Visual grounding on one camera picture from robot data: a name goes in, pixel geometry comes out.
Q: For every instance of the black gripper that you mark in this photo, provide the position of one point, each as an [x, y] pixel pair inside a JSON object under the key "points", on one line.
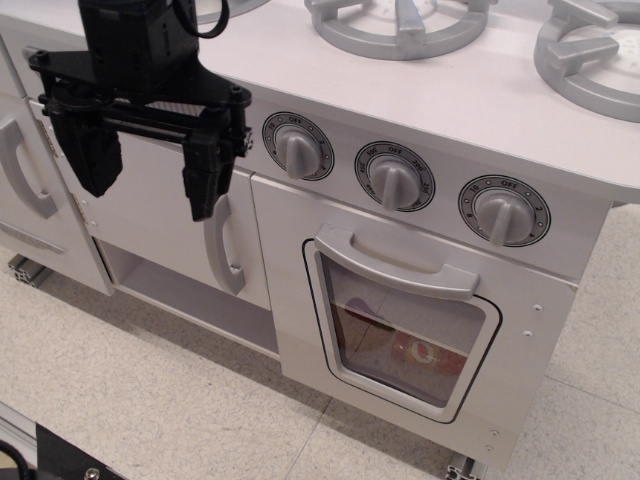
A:
{"points": [[86, 117]]}

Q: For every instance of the white oven door with window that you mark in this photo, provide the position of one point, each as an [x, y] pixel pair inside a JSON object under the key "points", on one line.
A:
{"points": [[507, 330]]}

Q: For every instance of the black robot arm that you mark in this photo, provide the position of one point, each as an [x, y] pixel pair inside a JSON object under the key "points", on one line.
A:
{"points": [[141, 75]]}

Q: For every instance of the white cabinet door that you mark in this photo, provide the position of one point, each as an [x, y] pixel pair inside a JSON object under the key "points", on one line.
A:
{"points": [[146, 213]]}

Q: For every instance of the white left appliance door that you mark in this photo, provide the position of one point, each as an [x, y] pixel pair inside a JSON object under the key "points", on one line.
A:
{"points": [[61, 242]]}

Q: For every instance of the left grey stove knob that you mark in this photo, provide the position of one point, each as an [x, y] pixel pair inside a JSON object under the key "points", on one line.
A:
{"points": [[298, 146]]}

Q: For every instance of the grey stove knob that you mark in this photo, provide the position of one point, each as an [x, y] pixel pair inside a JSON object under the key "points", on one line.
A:
{"points": [[394, 176], [504, 211], [298, 146]]}

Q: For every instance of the middle grey stove knob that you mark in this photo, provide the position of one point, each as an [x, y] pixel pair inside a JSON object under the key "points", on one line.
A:
{"points": [[394, 176]]}

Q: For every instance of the white toy kitchen unit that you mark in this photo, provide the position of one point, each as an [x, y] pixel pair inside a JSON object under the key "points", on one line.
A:
{"points": [[480, 110]]}

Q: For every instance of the brown toy food item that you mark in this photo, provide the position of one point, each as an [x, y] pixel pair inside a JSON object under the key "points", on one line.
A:
{"points": [[358, 329]]}

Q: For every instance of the silver centre stove burner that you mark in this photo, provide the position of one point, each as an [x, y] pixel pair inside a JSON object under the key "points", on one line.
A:
{"points": [[410, 41]]}

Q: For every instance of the silver stove burner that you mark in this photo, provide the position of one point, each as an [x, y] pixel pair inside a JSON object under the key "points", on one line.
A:
{"points": [[410, 41], [588, 52]]}

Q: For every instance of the orange toy can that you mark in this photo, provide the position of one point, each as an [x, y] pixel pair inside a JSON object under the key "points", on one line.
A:
{"points": [[416, 351]]}

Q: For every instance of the right grey stove knob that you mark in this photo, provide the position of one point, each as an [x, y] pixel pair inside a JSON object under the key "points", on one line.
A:
{"points": [[504, 211]]}

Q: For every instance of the red toy item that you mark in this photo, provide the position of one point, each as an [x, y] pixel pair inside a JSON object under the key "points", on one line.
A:
{"points": [[449, 366]]}

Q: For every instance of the silver right stove burner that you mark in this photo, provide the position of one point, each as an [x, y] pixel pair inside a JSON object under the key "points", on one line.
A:
{"points": [[588, 52]]}

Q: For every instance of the silver left door handle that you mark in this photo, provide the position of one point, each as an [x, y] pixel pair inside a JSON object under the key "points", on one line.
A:
{"points": [[42, 204]]}

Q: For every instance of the silver cabinet door handle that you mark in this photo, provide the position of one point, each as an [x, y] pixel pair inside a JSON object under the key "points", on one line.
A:
{"points": [[230, 278]]}

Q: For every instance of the aluminium frame rail left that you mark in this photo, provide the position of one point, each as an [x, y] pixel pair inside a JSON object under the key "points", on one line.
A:
{"points": [[28, 271]]}

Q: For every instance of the aluminium frame rail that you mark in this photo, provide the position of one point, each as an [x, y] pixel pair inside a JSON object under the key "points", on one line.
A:
{"points": [[28, 271], [462, 467]]}

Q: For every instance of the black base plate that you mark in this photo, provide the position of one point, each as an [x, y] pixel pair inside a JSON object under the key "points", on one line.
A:
{"points": [[60, 459]]}

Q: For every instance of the aluminium frame rail right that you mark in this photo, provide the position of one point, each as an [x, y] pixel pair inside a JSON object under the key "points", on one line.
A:
{"points": [[462, 467]]}

